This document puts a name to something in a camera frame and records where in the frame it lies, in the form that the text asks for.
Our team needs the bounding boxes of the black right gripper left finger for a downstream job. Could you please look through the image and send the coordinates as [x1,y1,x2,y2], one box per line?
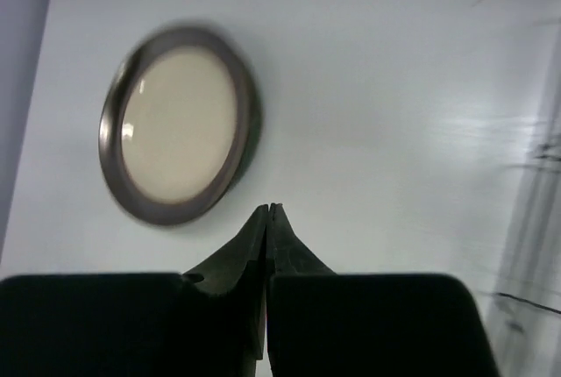
[1,205,267,376]

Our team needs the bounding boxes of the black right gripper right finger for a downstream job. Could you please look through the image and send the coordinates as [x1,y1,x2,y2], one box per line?
[266,203,499,376]

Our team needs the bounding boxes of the dark rim cream plate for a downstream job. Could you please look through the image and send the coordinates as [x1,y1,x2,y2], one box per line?
[98,22,263,226]

